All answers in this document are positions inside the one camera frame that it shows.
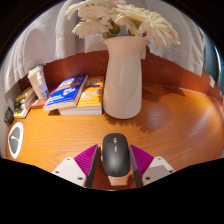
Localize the white curtain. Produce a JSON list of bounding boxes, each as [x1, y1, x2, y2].
[[3, 0, 206, 94]]

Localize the dark grey computer mouse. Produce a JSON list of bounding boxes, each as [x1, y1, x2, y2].
[[101, 132, 131, 178]]

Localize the white and yellow book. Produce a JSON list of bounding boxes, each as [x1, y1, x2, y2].
[[13, 101, 38, 119]]

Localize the flat red book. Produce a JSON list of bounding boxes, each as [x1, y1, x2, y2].
[[30, 98, 48, 110]]

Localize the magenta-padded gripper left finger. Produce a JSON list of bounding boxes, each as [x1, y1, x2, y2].
[[51, 143, 101, 190]]

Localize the white lidded cup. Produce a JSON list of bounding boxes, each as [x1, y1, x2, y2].
[[27, 64, 46, 101]]

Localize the white ceramic vase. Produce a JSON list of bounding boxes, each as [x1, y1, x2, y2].
[[102, 35, 150, 120]]

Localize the yellow and black book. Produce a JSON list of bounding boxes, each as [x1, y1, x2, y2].
[[14, 86, 35, 104]]

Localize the small clear bottle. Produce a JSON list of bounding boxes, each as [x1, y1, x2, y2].
[[35, 71, 50, 101]]

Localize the orange book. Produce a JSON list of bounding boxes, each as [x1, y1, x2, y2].
[[58, 75, 105, 116]]

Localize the round white grey mouse pad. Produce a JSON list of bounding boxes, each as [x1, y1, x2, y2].
[[7, 121, 25, 160]]

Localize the green mug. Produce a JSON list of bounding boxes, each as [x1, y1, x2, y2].
[[3, 106, 15, 127]]

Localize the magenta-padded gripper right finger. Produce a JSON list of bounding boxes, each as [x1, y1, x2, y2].
[[128, 143, 176, 189]]

